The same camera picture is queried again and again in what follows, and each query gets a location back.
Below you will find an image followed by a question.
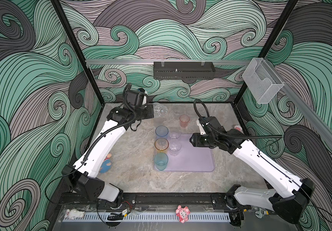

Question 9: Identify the blue translucent cup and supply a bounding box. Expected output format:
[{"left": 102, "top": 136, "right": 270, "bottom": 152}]
[{"left": 155, "top": 125, "right": 169, "bottom": 139}]

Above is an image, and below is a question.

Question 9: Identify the teal translucent cup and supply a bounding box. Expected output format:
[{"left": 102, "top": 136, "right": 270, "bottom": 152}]
[{"left": 154, "top": 153, "right": 168, "bottom": 171}]

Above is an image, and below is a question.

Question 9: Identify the black wall-mounted rack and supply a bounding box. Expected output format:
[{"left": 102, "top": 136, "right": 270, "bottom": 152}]
[{"left": 153, "top": 61, "right": 216, "bottom": 81}]

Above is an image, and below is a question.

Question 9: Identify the yellow translucent cup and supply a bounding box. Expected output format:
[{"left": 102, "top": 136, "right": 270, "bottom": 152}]
[{"left": 154, "top": 138, "right": 169, "bottom": 154}]

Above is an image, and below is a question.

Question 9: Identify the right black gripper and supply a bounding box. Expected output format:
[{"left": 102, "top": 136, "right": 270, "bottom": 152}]
[{"left": 188, "top": 132, "right": 220, "bottom": 147}]

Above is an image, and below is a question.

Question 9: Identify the white slotted cable duct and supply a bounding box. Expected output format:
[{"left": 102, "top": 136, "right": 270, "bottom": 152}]
[{"left": 62, "top": 212, "right": 230, "bottom": 223}]

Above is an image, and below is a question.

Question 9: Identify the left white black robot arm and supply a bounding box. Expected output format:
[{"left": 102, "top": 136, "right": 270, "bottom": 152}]
[{"left": 62, "top": 84, "right": 154, "bottom": 203}]

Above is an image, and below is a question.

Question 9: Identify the small pink white toy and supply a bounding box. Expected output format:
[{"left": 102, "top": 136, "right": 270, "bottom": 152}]
[{"left": 234, "top": 125, "right": 242, "bottom": 131}]

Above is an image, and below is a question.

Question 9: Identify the silver adjustable wrench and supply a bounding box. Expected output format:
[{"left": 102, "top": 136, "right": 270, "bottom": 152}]
[{"left": 255, "top": 210, "right": 268, "bottom": 218}]

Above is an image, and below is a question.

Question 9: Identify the clear acrylic wall box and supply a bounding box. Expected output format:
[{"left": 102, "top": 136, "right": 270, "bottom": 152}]
[{"left": 242, "top": 58, "right": 284, "bottom": 105}]

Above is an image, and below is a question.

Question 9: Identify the white plush toy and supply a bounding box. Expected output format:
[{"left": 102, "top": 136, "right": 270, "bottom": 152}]
[{"left": 64, "top": 209, "right": 85, "bottom": 220}]

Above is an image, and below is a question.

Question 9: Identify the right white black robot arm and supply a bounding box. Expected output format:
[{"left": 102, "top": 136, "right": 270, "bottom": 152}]
[{"left": 190, "top": 99, "right": 315, "bottom": 227}]

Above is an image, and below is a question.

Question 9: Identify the clear glass cup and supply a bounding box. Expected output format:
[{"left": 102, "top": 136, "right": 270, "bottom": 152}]
[
  {"left": 168, "top": 140, "right": 182, "bottom": 157},
  {"left": 153, "top": 103, "right": 168, "bottom": 118},
  {"left": 168, "top": 130, "right": 181, "bottom": 140}
]

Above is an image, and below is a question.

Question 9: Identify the pink translucent cup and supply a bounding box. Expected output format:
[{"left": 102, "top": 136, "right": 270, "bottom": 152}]
[{"left": 179, "top": 115, "right": 190, "bottom": 128}]

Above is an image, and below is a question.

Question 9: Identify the pink flower toy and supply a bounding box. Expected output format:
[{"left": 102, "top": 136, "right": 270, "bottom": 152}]
[{"left": 176, "top": 205, "right": 191, "bottom": 223}]

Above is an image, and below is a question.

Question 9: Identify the lilac plastic tray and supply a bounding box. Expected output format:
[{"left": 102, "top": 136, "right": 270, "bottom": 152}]
[{"left": 153, "top": 133, "right": 215, "bottom": 172}]

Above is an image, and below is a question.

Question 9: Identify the bear plush toy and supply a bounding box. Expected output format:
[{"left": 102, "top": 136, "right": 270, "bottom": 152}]
[{"left": 99, "top": 153, "right": 112, "bottom": 174}]

